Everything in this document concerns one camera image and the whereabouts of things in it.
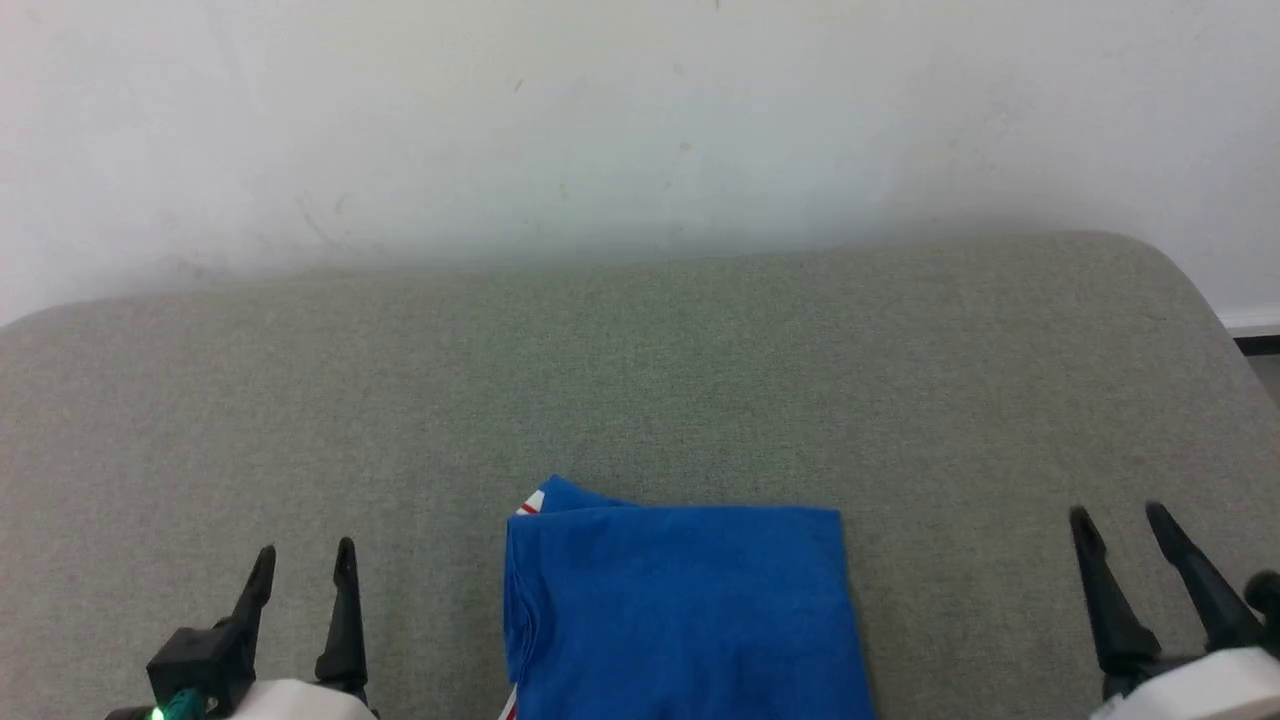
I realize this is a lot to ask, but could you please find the blue Lakers basketball jersey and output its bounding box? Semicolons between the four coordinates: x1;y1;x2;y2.
502;474;878;720

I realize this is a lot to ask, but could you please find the white wall skirting board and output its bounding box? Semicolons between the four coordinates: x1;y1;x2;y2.
1220;308;1280;339

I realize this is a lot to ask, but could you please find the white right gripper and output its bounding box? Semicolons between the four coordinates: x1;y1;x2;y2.
1067;501;1280;720

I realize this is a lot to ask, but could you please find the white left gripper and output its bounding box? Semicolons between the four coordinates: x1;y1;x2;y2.
215;537;379;720

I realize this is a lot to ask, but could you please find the left arm cable green plug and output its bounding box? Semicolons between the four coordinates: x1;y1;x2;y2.
148;688;209;720

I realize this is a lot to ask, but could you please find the grey-green fabric sofa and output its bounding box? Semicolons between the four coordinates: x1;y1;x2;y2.
0;232;1280;720

